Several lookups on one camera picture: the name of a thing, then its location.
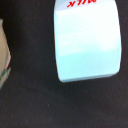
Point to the light blue milk carton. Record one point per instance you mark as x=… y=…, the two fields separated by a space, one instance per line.
x=87 y=39

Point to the white woven placemat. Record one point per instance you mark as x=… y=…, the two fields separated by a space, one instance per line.
x=5 y=56

